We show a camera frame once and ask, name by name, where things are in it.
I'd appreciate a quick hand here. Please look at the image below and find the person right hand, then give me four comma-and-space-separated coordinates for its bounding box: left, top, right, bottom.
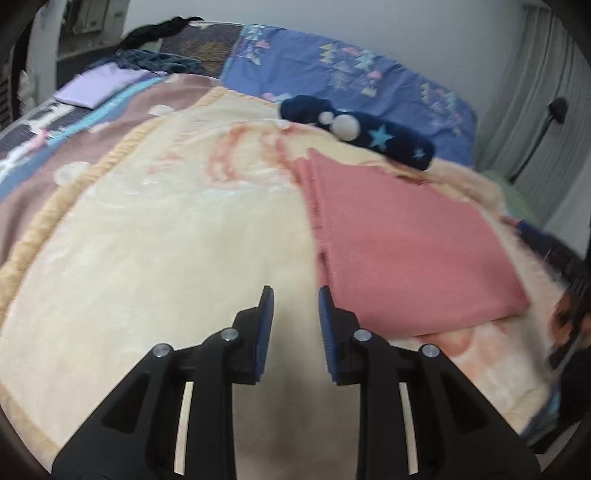
550, 291, 591, 349

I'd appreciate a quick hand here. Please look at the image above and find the green pillow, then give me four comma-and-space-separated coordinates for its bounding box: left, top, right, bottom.
483, 170, 542, 227

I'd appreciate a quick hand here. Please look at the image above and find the cream fleece blanket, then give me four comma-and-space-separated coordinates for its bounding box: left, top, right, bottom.
1, 87, 559, 479

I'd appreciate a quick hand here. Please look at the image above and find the folded lavender cloth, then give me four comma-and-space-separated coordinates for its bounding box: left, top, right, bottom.
53, 62, 150, 109

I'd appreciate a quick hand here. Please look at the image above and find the dark teal fuzzy blanket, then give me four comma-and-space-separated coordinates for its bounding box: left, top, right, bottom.
85, 49, 204, 75

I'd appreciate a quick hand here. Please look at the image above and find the pink long sleeve shirt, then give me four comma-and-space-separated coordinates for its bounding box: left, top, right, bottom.
294, 150, 530, 338

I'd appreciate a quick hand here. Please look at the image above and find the patterned bed sheet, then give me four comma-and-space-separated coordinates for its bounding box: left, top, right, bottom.
1, 74, 221, 257

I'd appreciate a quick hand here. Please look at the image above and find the blue tree print pillow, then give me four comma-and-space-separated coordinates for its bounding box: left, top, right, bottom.
221, 24, 477, 167

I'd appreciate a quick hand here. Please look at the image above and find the dark floral pillow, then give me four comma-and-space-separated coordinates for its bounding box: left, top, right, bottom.
160, 21, 243, 78

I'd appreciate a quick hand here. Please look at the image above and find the navy star plush blanket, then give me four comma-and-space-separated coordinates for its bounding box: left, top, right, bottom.
279, 95, 436, 171

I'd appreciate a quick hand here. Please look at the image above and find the black garment on headboard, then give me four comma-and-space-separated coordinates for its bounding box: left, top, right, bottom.
117, 16, 202, 50

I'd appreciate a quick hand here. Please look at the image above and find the black floor lamp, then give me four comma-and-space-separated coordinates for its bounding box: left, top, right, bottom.
509, 96, 569, 185

